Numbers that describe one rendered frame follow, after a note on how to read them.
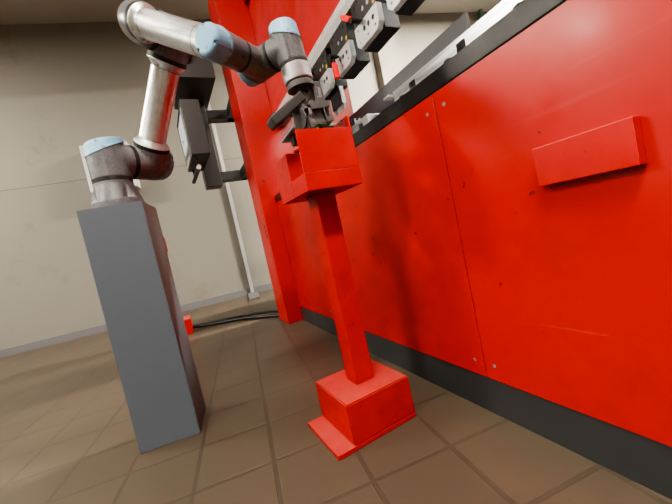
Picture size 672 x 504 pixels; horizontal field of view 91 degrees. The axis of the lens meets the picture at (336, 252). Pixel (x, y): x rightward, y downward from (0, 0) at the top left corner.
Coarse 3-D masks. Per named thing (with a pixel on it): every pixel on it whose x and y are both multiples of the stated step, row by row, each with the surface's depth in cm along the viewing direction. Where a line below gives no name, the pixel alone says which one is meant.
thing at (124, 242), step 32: (96, 224) 100; (128, 224) 102; (96, 256) 100; (128, 256) 102; (160, 256) 110; (128, 288) 102; (160, 288) 105; (128, 320) 102; (160, 320) 105; (128, 352) 102; (160, 352) 105; (128, 384) 102; (160, 384) 104; (192, 384) 113; (160, 416) 104; (192, 416) 107
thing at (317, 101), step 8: (296, 80) 82; (304, 80) 82; (312, 80) 84; (288, 88) 84; (296, 88) 84; (304, 88) 84; (312, 88) 85; (320, 88) 86; (312, 96) 86; (320, 96) 86; (304, 104) 82; (312, 104) 83; (320, 104) 84; (328, 104) 85; (296, 112) 85; (304, 112) 82; (312, 112) 83; (320, 112) 85; (328, 112) 86; (296, 120) 86; (304, 120) 83; (320, 120) 85; (328, 120) 85; (296, 128) 88; (304, 128) 85
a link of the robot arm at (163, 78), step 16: (160, 48) 100; (160, 64) 103; (176, 64) 104; (160, 80) 106; (176, 80) 109; (160, 96) 108; (144, 112) 110; (160, 112) 110; (144, 128) 112; (160, 128) 113; (144, 144) 112; (160, 144) 115; (144, 160) 113; (160, 160) 117; (144, 176) 116; (160, 176) 121
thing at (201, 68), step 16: (192, 64) 219; (208, 64) 223; (192, 80) 222; (208, 80) 226; (176, 96) 238; (192, 96) 243; (208, 96) 248; (208, 128) 259; (208, 160) 258; (208, 176) 257
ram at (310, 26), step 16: (256, 0) 204; (272, 0) 182; (288, 0) 164; (304, 0) 150; (320, 0) 138; (336, 0) 127; (352, 0) 118; (256, 16) 210; (272, 16) 187; (288, 16) 168; (304, 16) 153; (320, 16) 140; (256, 32) 216; (304, 32) 156; (320, 32) 143; (304, 48) 160; (320, 48) 146; (272, 80) 209; (272, 96) 216; (272, 112) 223
